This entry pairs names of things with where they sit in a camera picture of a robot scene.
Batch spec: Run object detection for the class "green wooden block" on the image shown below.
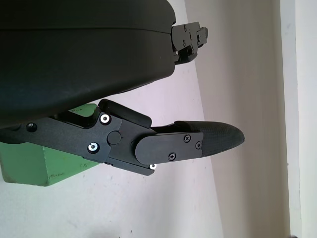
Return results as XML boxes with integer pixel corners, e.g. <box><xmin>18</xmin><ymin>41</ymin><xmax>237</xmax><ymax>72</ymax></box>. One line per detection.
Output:
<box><xmin>0</xmin><ymin>103</ymin><xmax>100</xmax><ymax>187</ymax></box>

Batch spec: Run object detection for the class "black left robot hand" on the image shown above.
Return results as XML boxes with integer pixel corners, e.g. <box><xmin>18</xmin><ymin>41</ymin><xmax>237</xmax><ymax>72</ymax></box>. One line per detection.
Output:
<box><xmin>0</xmin><ymin>0</ymin><xmax>246</xmax><ymax>177</ymax></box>

